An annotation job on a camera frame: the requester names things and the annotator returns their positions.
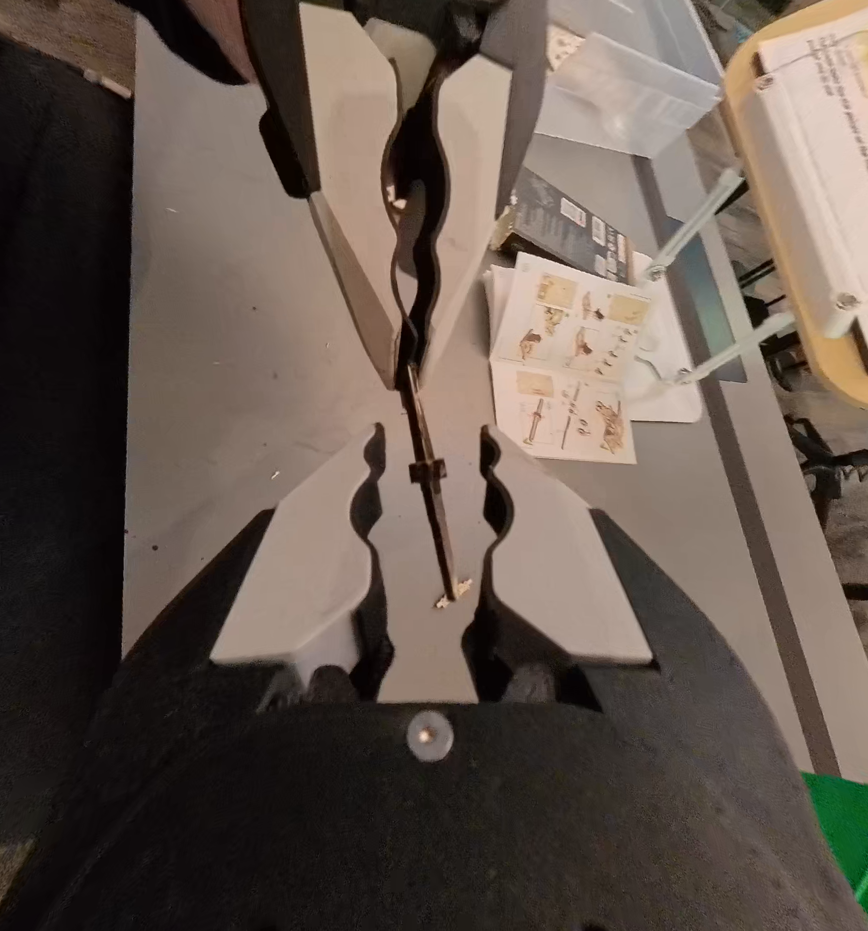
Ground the long wooden model stick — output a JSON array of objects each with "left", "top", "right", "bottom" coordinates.
[{"left": 403, "top": 362, "right": 473, "bottom": 610}]

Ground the dark cardboard box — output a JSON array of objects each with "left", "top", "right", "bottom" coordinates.
[{"left": 494, "top": 167, "right": 636, "bottom": 286}]

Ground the clear acrylic stand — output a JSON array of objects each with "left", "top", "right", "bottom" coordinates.
[{"left": 638, "top": 167, "right": 800, "bottom": 388}]

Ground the green plastic bin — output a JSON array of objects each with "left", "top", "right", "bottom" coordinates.
[{"left": 800, "top": 771, "right": 868, "bottom": 931}]

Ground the illustrated instruction sheet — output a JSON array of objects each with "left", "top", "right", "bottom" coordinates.
[{"left": 483, "top": 251, "right": 657, "bottom": 466}]

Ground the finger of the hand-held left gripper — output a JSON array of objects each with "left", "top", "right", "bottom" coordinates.
[
  {"left": 299, "top": 0, "right": 418, "bottom": 391},
  {"left": 396, "top": 28, "right": 553, "bottom": 366}
]

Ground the clear plastic container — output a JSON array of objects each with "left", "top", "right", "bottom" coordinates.
[{"left": 478, "top": 0, "right": 723, "bottom": 159}]

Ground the black chair base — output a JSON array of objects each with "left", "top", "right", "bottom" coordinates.
[{"left": 782, "top": 413, "right": 868, "bottom": 605}]

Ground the person's left forearm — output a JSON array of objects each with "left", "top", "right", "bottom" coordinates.
[{"left": 123, "top": 0, "right": 262, "bottom": 87}]

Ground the person in black clothing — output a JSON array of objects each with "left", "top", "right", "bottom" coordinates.
[{"left": 0, "top": 28, "right": 135, "bottom": 848}]

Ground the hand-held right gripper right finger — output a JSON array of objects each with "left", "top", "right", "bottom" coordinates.
[{"left": 462, "top": 424, "right": 659, "bottom": 701}]

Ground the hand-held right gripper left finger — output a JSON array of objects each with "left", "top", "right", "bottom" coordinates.
[{"left": 210, "top": 422, "right": 396, "bottom": 695}]

